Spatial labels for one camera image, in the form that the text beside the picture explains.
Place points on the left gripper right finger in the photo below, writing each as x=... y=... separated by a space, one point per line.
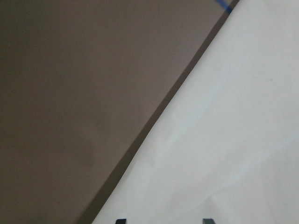
x=208 y=221

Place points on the cream long-sleeve cat shirt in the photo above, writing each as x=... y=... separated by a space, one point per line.
x=227 y=145

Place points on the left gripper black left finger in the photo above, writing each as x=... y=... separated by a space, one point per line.
x=121 y=221

